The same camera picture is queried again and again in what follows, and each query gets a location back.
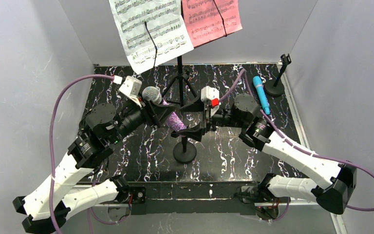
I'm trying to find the black round-base mic stand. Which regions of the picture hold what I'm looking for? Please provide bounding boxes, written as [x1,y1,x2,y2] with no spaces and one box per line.
[171,131,197,164]
[264,54,292,97]

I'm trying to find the purple glitter microphone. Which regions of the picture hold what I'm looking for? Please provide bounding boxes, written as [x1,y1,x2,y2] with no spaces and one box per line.
[142,86,187,132]

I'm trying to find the blue toy microphone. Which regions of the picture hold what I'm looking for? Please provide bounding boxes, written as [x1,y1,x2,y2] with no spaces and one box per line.
[253,76,271,115]

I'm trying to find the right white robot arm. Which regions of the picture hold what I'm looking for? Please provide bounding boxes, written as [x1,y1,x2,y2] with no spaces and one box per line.
[178,94,356,215]

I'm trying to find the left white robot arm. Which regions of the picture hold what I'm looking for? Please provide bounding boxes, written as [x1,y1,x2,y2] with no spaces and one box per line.
[13,101,175,234]

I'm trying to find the black tripod music stand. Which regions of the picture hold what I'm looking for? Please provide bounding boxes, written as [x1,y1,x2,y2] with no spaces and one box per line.
[161,56,198,107]

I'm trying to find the white sheet music page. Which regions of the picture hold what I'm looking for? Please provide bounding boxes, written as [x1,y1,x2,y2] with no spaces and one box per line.
[109,0,194,74]

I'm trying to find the pink sheet music page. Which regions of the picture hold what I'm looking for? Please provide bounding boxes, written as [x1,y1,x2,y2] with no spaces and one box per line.
[182,0,243,48]

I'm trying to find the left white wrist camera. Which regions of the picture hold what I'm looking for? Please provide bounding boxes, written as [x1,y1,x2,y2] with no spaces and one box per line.
[119,76,142,107]

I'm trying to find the black coiled audio cable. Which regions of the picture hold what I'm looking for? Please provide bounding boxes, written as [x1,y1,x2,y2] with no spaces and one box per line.
[77,110,110,181]

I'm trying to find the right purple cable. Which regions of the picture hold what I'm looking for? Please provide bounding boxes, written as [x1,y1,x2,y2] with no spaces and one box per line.
[217,68,374,212]

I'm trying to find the purple cable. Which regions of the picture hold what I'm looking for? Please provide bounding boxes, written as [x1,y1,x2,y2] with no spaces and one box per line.
[49,74,123,234]
[217,68,374,212]

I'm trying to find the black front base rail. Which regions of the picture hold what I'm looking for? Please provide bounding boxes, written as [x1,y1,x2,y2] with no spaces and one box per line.
[109,180,281,216]

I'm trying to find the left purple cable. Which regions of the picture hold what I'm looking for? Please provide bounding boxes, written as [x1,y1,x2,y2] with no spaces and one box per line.
[49,74,123,234]

